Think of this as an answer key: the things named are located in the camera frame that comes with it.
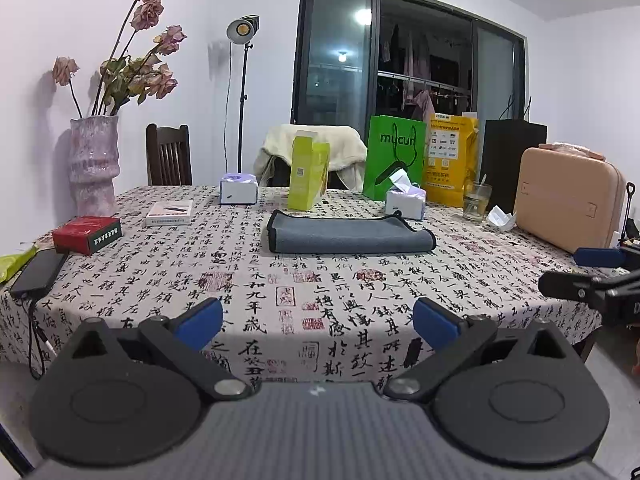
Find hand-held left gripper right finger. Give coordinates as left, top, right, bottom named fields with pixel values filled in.
left=383, top=297, right=584, bottom=402

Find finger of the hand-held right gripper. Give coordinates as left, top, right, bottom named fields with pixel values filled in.
left=538, top=270, right=640, bottom=307
left=573, top=246, right=640, bottom=277

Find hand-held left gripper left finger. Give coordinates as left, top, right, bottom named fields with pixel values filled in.
left=59, top=297, right=255, bottom=402

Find grey towel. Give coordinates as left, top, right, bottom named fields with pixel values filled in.
left=266, top=209, right=437, bottom=255

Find pink hard case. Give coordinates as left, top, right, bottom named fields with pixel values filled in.
left=513, top=146, right=627, bottom=255

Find crumpled white paper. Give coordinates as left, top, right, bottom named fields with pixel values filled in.
left=486, top=205, right=517, bottom=232

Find calligraphy print tablecloth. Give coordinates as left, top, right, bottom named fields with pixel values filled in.
left=0, top=185, right=621, bottom=391

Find flat white box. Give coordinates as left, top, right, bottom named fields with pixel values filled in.
left=145, top=200, right=194, bottom=227

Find drinking glass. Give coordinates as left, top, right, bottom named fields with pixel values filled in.
left=462, top=175, right=493, bottom=223

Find white purple tissue box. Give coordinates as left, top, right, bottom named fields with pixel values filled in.
left=219, top=172, right=259, bottom=206
left=385, top=169, right=427, bottom=221

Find black box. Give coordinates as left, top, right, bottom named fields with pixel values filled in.
left=479, top=119, right=548, bottom=201

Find red box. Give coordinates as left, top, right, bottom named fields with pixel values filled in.
left=51, top=216, right=123, bottom=256

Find yellow paper bag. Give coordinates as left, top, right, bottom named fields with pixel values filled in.
left=424, top=113, right=480, bottom=208

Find black power bank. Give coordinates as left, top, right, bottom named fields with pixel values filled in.
left=9, top=249, right=69, bottom=298

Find dark wooden chair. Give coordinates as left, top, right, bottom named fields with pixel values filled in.
left=145, top=123, right=193, bottom=187

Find green paper bag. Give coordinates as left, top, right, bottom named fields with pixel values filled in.
left=362, top=115, right=428, bottom=202

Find yellow-green carton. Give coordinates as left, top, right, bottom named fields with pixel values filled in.
left=287, top=130, right=331, bottom=212

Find pink ceramic vase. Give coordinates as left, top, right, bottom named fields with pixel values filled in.
left=68, top=115, right=121, bottom=219

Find green packet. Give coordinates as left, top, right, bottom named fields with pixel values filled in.
left=0, top=245, right=39, bottom=283

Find cream blanket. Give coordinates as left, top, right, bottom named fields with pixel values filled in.
left=253, top=124, right=369, bottom=191

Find hanging pink garment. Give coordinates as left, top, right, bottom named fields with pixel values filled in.
left=402, top=89, right=437, bottom=122

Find dried pink roses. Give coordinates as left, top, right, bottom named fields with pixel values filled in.
left=52, top=0, right=188, bottom=118

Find black framed glass door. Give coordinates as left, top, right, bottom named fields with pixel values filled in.
left=291, top=0, right=527, bottom=133

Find black floor lamp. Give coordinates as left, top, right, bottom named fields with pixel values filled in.
left=226, top=15, right=261, bottom=176

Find black cable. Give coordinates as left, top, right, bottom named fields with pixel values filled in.
left=27, top=297, right=57, bottom=381

